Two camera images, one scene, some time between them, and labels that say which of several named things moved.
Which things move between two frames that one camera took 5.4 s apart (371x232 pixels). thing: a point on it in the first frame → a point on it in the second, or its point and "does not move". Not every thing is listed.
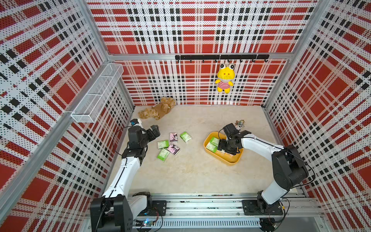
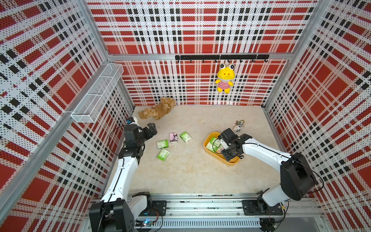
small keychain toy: (239, 123) does not move
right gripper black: (221, 145) → (227, 156)
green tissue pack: (163, 143) does not move
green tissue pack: (214, 140) does not move
